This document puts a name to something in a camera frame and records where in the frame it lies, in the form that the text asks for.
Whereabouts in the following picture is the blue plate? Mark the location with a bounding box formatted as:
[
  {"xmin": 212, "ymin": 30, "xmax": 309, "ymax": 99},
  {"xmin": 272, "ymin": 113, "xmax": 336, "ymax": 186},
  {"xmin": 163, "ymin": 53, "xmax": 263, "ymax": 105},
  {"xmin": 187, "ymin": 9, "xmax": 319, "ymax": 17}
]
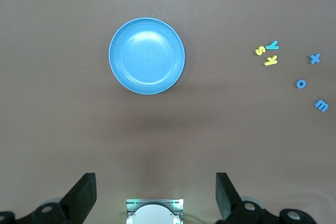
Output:
[{"xmin": 108, "ymin": 17, "xmax": 186, "ymax": 95}]

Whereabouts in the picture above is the yellow foam letter k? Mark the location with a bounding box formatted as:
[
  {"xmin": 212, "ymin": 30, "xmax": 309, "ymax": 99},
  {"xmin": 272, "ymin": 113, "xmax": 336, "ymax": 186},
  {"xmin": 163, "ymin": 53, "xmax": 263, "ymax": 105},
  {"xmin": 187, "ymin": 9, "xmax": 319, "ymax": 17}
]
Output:
[{"xmin": 264, "ymin": 55, "xmax": 278, "ymax": 67}]

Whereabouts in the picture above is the teal foam letter y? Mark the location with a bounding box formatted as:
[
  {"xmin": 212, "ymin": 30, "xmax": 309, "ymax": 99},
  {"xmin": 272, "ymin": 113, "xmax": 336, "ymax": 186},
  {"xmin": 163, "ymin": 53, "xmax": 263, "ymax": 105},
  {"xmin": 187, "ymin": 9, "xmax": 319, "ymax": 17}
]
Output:
[{"xmin": 265, "ymin": 40, "xmax": 280, "ymax": 51}]

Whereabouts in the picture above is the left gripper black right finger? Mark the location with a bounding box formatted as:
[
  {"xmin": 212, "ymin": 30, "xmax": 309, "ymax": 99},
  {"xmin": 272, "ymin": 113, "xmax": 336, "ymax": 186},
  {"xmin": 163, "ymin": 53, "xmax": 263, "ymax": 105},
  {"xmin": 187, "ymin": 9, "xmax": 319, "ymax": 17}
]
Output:
[{"xmin": 215, "ymin": 172, "xmax": 319, "ymax": 224}]

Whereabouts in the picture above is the brown table cover sheet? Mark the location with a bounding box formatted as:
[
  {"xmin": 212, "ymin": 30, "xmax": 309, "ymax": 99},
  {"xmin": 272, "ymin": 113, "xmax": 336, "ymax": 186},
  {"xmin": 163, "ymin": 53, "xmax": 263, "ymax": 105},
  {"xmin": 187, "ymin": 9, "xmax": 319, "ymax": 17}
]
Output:
[{"xmin": 0, "ymin": 0, "xmax": 336, "ymax": 224}]

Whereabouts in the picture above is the blue foam letter m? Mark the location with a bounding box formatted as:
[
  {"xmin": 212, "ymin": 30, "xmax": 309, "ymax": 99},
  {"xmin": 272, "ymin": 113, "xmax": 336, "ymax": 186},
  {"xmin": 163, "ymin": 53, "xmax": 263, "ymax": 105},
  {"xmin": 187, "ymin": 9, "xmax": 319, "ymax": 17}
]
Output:
[{"xmin": 313, "ymin": 99, "xmax": 330, "ymax": 113}]

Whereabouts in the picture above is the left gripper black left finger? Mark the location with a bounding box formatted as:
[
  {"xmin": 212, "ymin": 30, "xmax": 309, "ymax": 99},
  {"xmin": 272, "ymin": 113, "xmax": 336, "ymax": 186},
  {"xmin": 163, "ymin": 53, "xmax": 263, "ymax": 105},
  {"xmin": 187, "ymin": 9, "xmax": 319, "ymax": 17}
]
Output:
[{"xmin": 0, "ymin": 173, "xmax": 98, "ymax": 224}]

